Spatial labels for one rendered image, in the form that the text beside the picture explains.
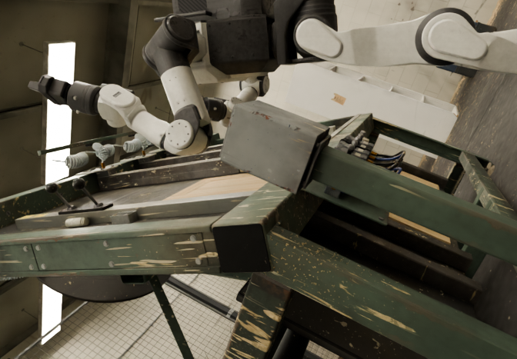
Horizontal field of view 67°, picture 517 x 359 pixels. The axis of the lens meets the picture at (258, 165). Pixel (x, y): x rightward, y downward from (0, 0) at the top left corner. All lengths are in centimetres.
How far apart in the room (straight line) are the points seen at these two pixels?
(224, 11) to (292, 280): 81
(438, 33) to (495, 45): 14
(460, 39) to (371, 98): 403
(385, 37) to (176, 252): 78
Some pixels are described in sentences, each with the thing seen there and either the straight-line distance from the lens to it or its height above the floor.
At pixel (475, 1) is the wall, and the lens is 644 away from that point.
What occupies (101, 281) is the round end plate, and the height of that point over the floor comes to 170.
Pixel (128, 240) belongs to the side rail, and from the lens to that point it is 97.
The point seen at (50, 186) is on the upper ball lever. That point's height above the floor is 154.
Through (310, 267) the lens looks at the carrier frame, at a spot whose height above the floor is 69.
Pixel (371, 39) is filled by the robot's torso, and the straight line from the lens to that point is 118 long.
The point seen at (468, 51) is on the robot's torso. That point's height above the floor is 55.
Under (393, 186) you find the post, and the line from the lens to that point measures 73.
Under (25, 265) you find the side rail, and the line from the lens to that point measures 126.
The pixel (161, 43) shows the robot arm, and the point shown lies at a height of 129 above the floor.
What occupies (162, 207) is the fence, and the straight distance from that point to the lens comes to 120.
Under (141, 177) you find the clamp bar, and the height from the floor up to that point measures 160.
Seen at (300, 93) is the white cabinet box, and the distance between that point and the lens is 531.
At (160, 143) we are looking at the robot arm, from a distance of 111.
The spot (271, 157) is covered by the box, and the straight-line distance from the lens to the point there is 73.
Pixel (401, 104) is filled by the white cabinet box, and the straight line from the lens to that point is 510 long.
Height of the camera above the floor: 65
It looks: 15 degrees up
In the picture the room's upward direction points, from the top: 67 degrees counter-clockwise
